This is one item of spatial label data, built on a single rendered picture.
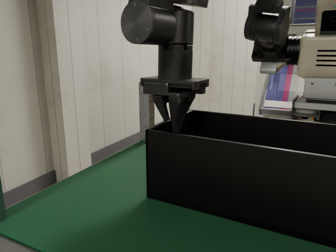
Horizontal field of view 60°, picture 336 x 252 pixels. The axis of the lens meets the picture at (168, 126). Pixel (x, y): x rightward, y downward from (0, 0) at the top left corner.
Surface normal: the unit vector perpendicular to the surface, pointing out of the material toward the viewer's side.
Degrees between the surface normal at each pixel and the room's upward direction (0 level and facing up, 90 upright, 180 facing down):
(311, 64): 98
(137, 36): 89
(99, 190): 0
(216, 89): 90
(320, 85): 90
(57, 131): 90
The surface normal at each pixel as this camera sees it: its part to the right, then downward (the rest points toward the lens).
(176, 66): 0.07, 0.25
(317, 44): -0.47, 0.36
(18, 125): 0.89, 0.11
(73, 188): 0.00, -0.97
